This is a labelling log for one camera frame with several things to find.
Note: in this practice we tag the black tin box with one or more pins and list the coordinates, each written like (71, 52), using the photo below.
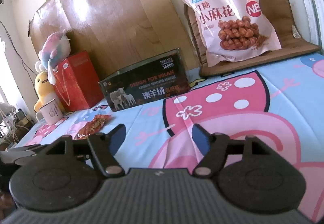
(152, 79)

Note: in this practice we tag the large pink snack bag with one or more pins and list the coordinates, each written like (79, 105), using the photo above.
(233, 30)

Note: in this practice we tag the brown chair cushion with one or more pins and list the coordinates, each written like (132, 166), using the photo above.
(280, 15)

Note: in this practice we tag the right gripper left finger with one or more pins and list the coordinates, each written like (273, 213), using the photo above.
(103, 148)

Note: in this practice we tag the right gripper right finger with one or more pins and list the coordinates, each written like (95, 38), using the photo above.
(213, 148)

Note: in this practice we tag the white enamel mug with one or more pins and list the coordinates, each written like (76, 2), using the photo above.
(50, 112)

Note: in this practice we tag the wooden board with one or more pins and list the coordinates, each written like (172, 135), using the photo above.
(115, 33)

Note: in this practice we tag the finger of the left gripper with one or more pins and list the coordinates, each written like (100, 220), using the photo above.
(11, 155)

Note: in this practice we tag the red snack packet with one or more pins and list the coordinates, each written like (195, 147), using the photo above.
(92, 127)

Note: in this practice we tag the yellow duck plush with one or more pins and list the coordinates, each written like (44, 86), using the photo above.
(45, 92)

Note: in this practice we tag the red gift bag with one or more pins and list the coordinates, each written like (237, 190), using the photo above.
(77, 83)

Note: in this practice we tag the pastel plush toy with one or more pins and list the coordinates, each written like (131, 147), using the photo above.
(54, 51)

